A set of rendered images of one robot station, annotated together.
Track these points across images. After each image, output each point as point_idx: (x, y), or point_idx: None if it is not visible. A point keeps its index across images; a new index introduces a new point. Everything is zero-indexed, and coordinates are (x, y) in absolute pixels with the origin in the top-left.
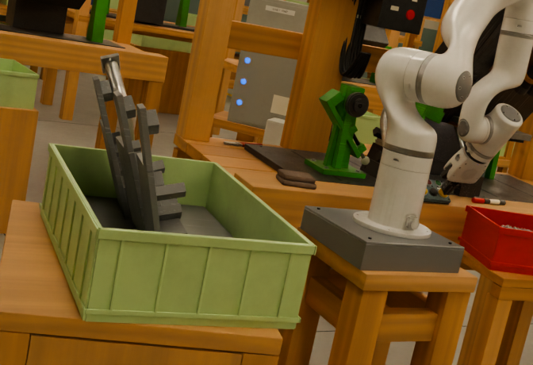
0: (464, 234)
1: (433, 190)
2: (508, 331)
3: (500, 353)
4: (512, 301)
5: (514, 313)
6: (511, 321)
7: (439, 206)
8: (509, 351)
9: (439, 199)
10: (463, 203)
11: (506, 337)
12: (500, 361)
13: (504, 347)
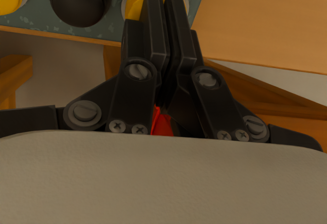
0: (157, 134)
1: (67, 6)
2: (249, 91)
3: (233, 80)
4: (276, 96)
5: (264, 102)
6: (257, 96)
7: (107, 45)
8: (235, 98)
9: (111, 38)
10: (299, 6)
11: (244, 89)
12: (228, 82)
13: (237, 86)
